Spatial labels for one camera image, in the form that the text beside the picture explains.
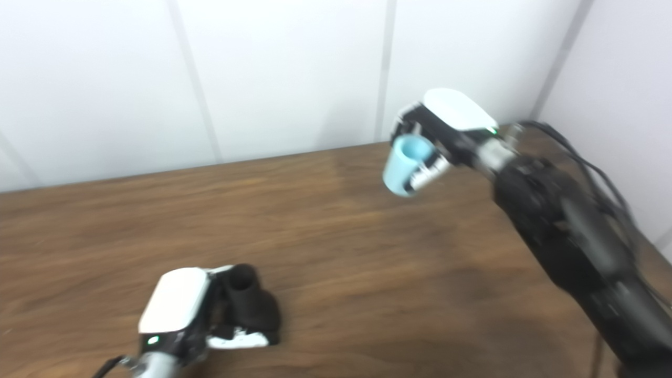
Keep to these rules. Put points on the right white-black robot hand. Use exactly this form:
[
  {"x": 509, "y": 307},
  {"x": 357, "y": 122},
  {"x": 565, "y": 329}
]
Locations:
[{"x": 457, "y": 113}]

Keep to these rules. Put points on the left white-black robot hand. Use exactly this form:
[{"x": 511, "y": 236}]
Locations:
[{"x": 176, "y": 299}]

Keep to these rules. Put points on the black flared nozzle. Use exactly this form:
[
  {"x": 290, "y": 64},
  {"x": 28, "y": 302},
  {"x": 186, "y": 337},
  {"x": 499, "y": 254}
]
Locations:
[{"x": 252, "y": 304}]

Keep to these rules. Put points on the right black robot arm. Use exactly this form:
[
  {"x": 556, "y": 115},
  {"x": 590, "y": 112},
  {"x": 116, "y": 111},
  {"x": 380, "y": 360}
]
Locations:
[{"x": 577, "y": 236}]

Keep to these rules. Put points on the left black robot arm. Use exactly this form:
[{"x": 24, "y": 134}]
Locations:
[{"x": 155, "y": 366}]

